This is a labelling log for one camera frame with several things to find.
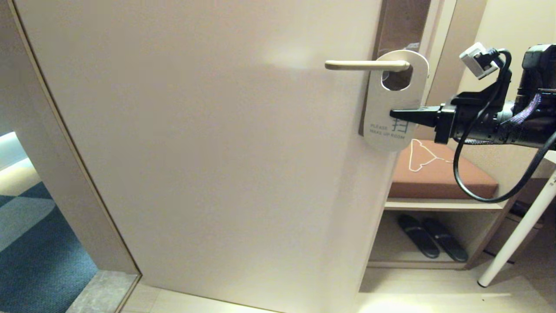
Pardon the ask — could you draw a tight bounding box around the blue do-not-disturb door hanger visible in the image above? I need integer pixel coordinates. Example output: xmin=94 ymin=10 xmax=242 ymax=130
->
xmin=363 ymin=49 xmax=430 ymax=152

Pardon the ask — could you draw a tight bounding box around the beige room door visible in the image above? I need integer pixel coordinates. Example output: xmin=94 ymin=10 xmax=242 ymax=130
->
xmin=13 ymin=0 xmax=433 ymax=313

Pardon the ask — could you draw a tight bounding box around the brown seat cushion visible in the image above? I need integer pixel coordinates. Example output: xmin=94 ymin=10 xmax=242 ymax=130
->
xmin=388 ymin=139 xmax=499 ymax=200

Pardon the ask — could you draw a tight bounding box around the brown metal lock plate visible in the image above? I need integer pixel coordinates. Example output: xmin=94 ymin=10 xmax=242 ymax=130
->
xmin=371 ymin=0 xmax=433 ymax=90

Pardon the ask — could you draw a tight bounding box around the black slipper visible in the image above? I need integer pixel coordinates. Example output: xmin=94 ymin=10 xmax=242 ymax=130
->
xmin=398 ymin=214 xmax=440 ymax=259
xmin=423 ymin=217 xmax=469 ymax=263

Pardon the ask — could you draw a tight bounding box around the white table leg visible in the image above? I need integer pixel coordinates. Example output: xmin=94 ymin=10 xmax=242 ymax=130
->
xmin=477 ymin=150 xmax=556 ymax=289

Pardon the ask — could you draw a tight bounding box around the white wire clothes hanger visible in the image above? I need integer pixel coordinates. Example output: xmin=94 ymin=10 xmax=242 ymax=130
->
xmin=408 ymin=139 xmax=455 ymax=173

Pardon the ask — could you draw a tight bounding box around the black braided sleeve cable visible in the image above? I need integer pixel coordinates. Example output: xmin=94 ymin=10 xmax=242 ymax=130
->
xmin=500 ymin=93 xmax=544 ymax=131

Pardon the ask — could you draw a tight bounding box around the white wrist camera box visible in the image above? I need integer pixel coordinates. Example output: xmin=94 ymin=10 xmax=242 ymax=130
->
xmin=460 ymin=42 xmax=500 ymax=80

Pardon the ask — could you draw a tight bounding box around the brass lever door handle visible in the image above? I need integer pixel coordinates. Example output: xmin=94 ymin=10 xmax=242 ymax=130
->
xmin=325 ymin=60 xmax=411 ymax=71

